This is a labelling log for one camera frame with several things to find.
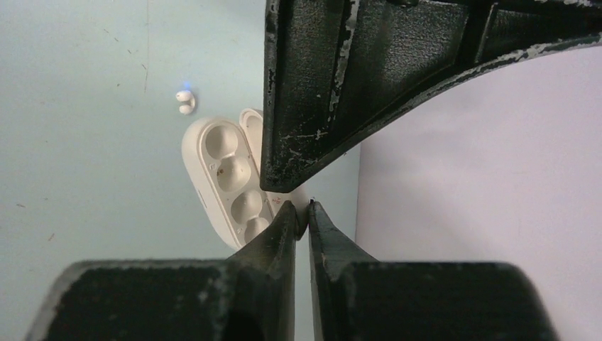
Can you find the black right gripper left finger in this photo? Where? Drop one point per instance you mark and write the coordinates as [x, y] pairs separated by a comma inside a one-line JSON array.
[[247, 296]]

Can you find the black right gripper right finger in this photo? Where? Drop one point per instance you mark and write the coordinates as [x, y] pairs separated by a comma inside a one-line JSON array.
[[357, 297]]

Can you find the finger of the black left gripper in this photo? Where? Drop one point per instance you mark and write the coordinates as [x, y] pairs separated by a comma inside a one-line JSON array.
[[336, 72]]

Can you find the white earbud charging case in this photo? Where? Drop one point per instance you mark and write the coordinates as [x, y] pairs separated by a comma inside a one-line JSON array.
[[223, 160]]

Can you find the white clip earbud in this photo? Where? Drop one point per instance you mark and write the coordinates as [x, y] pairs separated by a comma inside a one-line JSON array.
[[187, 100]]

